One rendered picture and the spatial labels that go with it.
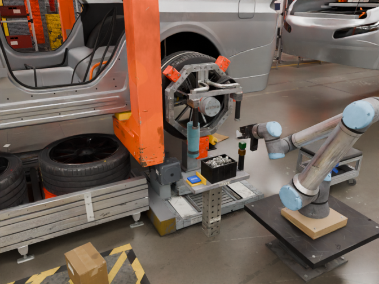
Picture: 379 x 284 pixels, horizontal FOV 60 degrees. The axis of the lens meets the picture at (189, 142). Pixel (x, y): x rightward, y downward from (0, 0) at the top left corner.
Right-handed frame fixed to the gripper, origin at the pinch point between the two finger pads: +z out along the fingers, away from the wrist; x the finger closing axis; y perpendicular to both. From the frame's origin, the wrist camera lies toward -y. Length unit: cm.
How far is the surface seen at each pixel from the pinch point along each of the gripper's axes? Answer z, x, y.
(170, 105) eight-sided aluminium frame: 27, 30, 33
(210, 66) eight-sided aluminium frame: 15, -2, 53
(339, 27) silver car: 70, -243, 92
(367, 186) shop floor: 6, -134, -73
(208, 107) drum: 13.0, 8.7, 25.0
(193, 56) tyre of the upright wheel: 21, 6, 63
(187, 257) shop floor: 18, 48, -68
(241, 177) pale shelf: 1.1, 3.5, -26.0
